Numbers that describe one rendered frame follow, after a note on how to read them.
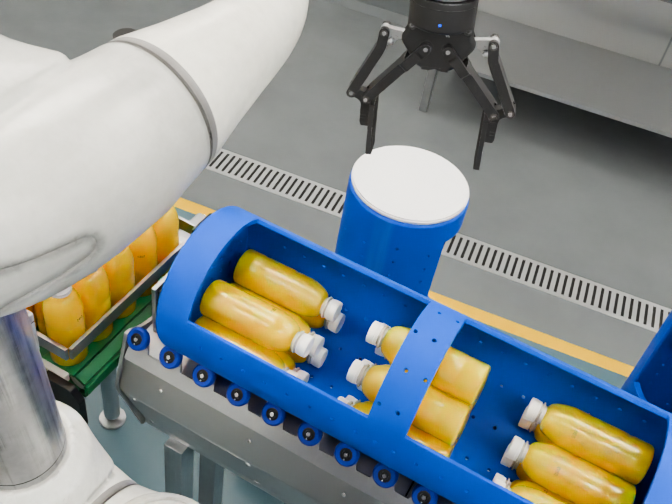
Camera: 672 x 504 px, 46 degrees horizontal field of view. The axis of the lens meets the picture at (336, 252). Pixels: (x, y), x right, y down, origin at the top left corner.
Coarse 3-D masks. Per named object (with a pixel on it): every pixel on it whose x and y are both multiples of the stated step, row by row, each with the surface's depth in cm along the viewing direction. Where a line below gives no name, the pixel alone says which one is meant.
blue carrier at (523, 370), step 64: (192, 256) 131; (320, 256) 146; (192, 320) 147; (384, 320) 148; (448, 320) 127; (256, 384) 131; (320, 384) 148; (384, 384) 121; (512, 384) 142; (576, 384) 134; (384, 448) 124
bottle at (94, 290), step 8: (96, 272) 145; (104, 272) 147; (80, 280) 144; (88, 280) 144; (96, 280) 145; (104, 280) 146; (80, 288) 145; (88, 288) 145; (96, 288) 145; (104, 288) 147; (80, 296) 146; (88, 296) 145; (96, 296) 146; (104, 296) 148; (88, 304) 147; (96, 304) 148; (104, 304) 149; (88, 312) 148; (96, 312) 149; (104, 312) 151; (88, 320) 150; (96, 320) 151; (88, 328) 152; (112, 328) 157; (104, 336) 155
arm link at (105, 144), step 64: (0, 64) 44; (64, 64) 45; (128, 64) 46; (0, 128) 41; (64, 128) 42; (128, 128) 44; (192, 128) 48; (0, 192) 40; (64, 192) 41; (128, 192) 44; (0, 256) 40; (64, 256) 42
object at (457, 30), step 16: (416, 0) 86; (432, 0) 85; (416, 16) 87; (432, 16) 85; (448, 16) 85; (464, 16) 85; (416, 32) 89; (432, 32) 86; (448, 32) 86; (464, 32) 87; (416, 48) 90; (432, 48) 90; (464, 48) 89; (432, 64) 91; (448, 64) 91
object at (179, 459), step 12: (168, 444) 172; (180, 444) 172; (168, 456) 174; (180, 456) 171; (192, 456) 178; (168, 468) 178; (180, 468) 175; (192, 468) 181; (168, 480) 181; (180, 480) 178; (192, 480) 185; (168, 492) 185; (180, 492) 182; (192, 492) 189
